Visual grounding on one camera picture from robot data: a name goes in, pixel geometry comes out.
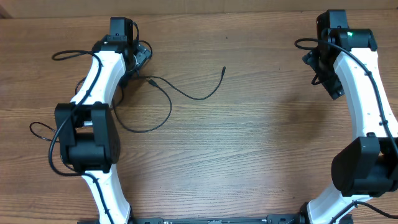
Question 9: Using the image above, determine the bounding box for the thin black micro-USB cable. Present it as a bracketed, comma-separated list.
[111, 65, 227, 134]

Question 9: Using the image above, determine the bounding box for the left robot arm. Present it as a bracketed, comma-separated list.
[55, 17, 150, 223]

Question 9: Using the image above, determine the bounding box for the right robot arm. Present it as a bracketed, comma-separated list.
[296, 10, 397, 223]

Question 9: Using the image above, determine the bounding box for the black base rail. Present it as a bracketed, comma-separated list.
[129, 214, 306, 224]

